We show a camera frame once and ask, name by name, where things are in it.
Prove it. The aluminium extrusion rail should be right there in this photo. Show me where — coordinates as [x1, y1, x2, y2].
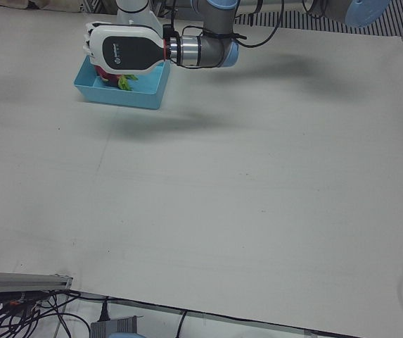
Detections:
[0, 270, 74, 295]

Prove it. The light blue plastic bin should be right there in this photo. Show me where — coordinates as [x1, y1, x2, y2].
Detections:
[72, 56, 172, 111]

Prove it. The black cable tangle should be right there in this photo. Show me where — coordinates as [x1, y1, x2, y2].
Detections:
[0, 288, 93, 338]

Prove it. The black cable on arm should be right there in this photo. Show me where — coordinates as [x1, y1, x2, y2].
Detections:
[164, 0, 286, 49]

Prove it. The pink dragon fruit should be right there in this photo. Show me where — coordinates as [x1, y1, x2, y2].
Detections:
[94, 64, 139, 92]

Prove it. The black cable under table edge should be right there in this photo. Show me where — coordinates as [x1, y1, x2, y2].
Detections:
[175, 309, 188, 338]

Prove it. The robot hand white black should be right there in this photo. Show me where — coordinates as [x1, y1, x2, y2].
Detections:
[82, 21, 170, 77]

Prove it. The grey power adapter box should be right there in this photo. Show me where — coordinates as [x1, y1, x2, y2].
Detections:
[90, 315, 139, 338]

